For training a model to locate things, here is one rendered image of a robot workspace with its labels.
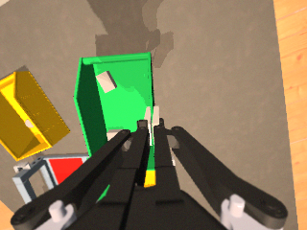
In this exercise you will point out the green bin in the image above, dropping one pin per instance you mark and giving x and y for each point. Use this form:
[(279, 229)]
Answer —
[(118, 108)]

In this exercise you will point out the small beige block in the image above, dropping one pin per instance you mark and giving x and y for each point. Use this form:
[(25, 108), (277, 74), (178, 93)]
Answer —
[(111, 133), (106, 81)]

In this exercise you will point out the yellow bin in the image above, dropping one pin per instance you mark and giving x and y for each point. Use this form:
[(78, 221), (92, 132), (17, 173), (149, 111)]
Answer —
[(26, 100)]

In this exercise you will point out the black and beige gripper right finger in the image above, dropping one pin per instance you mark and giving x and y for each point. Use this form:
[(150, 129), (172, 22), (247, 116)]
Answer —
[(239, 204)]

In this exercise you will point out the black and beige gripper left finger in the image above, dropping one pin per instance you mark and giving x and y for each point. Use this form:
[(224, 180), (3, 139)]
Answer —
[(57, 208)]

